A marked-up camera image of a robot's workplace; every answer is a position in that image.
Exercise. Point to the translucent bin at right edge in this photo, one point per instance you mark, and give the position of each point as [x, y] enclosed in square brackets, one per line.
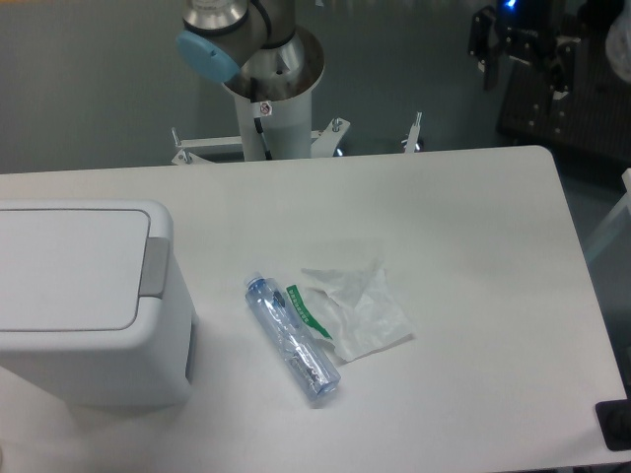
[608, 256]

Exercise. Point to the white push-top trash can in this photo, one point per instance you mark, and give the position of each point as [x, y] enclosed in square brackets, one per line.
[94, 307]

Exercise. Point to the crumpled clear plastic bag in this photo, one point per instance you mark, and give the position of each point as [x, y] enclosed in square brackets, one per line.
[352, 313]

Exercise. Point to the dark perforated floor mat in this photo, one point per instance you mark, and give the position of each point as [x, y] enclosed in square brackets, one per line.
[593, 121]

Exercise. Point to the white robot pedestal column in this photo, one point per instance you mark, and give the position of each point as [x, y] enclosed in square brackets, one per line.
[280, 117]

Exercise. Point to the white pedestal base frame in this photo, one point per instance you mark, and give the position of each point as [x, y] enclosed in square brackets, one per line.
[324, 143]

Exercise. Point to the clear blue plastic bottle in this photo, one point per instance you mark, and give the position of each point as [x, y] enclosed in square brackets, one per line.
[304, 357]

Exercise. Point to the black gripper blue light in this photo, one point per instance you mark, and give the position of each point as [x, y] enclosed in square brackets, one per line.
[529, 29]

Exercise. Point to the black clamp at table corner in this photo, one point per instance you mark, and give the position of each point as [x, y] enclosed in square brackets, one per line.
[614, 420]

